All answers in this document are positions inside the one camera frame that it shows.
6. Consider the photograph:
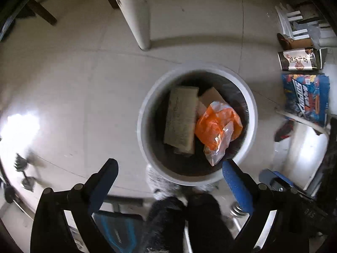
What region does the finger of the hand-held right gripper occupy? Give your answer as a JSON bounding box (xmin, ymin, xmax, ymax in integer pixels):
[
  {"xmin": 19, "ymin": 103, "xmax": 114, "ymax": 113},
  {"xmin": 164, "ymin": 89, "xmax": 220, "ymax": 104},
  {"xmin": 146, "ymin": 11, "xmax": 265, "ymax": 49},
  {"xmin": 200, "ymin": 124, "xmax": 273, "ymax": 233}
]
[{"xmin": 259, "ymin": 169, "xmax": 316, "ymax": 200}]

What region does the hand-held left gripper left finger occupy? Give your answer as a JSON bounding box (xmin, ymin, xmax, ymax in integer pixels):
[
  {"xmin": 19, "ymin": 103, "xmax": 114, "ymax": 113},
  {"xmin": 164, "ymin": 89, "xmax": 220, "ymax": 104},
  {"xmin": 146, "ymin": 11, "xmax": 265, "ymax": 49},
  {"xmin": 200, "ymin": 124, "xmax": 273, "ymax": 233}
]
[{"xmin": 30, "ymin": 158, "xmax": 119, "ymax": 253}]

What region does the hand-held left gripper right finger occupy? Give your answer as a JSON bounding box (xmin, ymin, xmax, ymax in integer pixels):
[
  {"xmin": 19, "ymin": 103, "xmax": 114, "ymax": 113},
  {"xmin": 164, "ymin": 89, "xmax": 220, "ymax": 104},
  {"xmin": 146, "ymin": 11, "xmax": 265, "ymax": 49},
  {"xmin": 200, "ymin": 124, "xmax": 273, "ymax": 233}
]
[{"xmin": 222, "ymin": 159, "xmax": 322, "ymax": 253}]

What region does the round white waste bin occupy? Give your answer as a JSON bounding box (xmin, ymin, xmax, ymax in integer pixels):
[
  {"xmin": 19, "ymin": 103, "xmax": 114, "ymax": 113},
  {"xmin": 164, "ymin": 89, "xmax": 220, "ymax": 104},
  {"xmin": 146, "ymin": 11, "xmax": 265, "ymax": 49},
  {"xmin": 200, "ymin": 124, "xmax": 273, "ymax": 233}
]
[{"xmin": 136, "ymin": 63, "xmax": 259, "ymax": 186}]

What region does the metal coil spring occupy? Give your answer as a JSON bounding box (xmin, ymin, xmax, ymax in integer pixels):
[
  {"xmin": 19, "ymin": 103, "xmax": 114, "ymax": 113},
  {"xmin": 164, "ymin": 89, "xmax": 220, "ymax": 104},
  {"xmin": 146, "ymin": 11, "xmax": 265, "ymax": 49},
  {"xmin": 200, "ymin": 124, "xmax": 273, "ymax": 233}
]
[{"xmin": 230, "ymin": 202, "xmax": 248, "ymax": 218}]

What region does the black furry slipper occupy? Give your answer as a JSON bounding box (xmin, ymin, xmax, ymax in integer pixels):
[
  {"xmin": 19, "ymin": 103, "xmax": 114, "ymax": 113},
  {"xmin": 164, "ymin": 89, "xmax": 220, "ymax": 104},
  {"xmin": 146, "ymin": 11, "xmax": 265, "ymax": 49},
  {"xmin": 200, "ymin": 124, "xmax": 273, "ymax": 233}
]
[{"xmin": 186, "ymin": 193, "xmax": 235, "ymax": 253}]

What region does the red and black object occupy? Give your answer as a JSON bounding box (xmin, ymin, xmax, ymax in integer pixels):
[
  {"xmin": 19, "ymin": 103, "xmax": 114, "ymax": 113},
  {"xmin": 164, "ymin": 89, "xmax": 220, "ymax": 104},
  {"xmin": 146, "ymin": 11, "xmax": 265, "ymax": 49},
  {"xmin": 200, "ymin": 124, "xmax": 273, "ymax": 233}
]
[{"xmin": 274, "ymin": 119, "xmax": 296, "ymax": 143}]

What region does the blue and black device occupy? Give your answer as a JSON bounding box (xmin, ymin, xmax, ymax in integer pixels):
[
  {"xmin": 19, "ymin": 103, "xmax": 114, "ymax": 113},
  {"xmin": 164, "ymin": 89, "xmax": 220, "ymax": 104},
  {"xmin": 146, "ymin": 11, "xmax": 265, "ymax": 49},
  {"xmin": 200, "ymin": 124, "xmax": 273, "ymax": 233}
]
[{"xmin": 93, "ymin": 210, "xmax": 145, "ymax": 253}]

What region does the white pole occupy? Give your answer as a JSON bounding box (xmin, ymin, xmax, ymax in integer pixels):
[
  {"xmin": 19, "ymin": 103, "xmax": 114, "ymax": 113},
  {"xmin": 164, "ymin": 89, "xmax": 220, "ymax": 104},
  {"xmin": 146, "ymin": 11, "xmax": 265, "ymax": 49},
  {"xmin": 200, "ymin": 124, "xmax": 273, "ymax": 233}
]
[{"xmin": 275, "ymin": 108, "xmax": 331, "ymax": 135}]

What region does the orange plastic bag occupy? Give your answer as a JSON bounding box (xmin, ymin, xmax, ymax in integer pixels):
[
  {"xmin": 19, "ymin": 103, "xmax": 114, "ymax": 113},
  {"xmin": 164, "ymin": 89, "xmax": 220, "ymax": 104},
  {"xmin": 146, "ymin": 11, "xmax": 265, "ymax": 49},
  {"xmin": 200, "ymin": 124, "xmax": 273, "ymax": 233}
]
[{"xmin": 195, "ymin": 101, "xmax": 244, "ymax": 167}]

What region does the grey fuzzy cloth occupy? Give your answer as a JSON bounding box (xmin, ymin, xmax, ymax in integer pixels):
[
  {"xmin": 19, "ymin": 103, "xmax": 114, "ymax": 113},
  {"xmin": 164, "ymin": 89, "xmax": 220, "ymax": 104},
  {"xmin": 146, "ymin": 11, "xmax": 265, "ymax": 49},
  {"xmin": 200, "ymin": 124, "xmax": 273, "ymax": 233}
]
[{"xmin": 143, "ymin": 164, "xmax": 188, "ymax": 253}]

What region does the small black dumbbell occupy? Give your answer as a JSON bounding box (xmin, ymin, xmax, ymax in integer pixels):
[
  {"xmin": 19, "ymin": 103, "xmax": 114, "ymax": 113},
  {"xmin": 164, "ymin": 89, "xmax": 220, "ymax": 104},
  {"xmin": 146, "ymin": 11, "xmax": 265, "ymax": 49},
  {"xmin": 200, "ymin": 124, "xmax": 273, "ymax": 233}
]
[{"xmin": 14, "ymin": 153, "xmax": 37, "ymax": 191}]

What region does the blue printed carton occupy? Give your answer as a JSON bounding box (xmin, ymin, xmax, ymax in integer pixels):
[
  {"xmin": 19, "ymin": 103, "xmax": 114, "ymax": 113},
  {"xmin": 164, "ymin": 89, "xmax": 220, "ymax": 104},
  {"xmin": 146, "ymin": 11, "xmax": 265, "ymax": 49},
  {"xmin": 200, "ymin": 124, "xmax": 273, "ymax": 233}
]
[{"xmin": 281, "ymin": 73, "xmax": 331, "ymax": 127}]

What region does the tan cardboard box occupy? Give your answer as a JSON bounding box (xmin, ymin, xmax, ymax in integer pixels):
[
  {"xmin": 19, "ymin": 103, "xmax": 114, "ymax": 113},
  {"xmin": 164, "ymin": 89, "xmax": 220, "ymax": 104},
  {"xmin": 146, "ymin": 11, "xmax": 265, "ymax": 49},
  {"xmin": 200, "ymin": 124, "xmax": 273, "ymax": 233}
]
[{"xmin": 163, "ymin": 85, "xmax": 199, "ymax": 155}]

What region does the brown cardboard piece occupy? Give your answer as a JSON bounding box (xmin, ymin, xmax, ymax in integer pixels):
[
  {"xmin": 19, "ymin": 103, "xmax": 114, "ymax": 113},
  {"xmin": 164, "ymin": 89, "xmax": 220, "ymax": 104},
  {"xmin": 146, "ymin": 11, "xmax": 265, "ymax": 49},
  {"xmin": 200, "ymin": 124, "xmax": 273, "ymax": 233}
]
[{"xmin": 198, "ymin": 87, "xmax": 227, "ymax": 107}]

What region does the white slatted rack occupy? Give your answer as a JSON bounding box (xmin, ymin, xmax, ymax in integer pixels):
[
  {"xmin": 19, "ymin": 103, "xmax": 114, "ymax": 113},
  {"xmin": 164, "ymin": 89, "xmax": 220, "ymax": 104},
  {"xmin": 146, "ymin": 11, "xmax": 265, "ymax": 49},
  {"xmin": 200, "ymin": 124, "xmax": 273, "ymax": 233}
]
[{"xmin": 275, "ymin": 3, "xmax": 312, "ymax": 40}]

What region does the white table leg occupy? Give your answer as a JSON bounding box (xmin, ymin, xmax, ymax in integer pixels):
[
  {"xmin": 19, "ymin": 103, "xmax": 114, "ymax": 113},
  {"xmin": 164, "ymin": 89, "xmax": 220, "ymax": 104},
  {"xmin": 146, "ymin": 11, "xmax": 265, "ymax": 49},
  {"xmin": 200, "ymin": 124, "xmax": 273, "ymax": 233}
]
[{"xmin": 105, "ymin": 0, "xmax": 152, "ymax": 51}]

